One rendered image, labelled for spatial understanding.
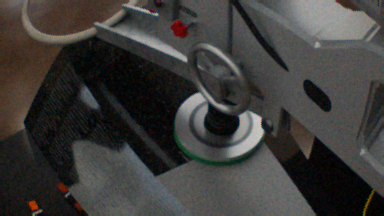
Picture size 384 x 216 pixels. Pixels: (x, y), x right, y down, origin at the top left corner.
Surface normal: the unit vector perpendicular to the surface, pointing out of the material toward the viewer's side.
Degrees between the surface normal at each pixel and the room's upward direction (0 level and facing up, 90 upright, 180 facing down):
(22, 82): 0
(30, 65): 0
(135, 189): 45
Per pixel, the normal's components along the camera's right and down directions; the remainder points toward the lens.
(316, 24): -0.04, -0.69
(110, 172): -0.57, -0.16
